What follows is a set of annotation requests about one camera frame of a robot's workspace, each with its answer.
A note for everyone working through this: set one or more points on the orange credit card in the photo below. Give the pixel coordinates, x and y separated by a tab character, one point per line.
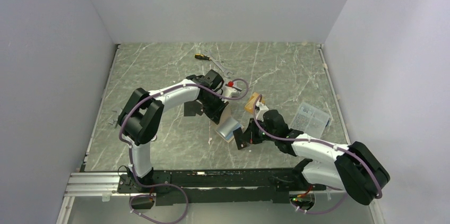
249	106

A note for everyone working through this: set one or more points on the red adjustable wrench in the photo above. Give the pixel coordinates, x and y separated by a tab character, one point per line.
114	118

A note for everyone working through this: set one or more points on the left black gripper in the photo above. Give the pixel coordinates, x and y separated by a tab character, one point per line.
215	114

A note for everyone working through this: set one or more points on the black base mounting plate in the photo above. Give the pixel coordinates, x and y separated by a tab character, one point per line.
276	185

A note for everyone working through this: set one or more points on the beige leather card holder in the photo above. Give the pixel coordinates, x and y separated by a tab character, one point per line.
226	113

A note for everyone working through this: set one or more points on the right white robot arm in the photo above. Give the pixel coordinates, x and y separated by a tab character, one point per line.
348	167

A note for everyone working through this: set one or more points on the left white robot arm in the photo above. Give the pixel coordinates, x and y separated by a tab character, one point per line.
141	116

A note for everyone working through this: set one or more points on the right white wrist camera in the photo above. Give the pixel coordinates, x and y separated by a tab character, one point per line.
260	108

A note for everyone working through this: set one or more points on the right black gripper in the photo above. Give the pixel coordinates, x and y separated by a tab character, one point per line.
251	130

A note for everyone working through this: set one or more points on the black yellow screwdriver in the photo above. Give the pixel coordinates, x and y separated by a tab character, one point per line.
202	57

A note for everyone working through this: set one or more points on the aluminium frame rail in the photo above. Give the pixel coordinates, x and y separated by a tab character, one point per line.
93	184

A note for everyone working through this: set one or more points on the black credit card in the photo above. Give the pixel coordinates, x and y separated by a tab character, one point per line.
193	108

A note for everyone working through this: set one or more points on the silver credit card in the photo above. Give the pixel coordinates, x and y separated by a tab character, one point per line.
226	128

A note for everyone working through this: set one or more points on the clear plastic screw box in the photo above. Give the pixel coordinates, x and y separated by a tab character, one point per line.
310	120

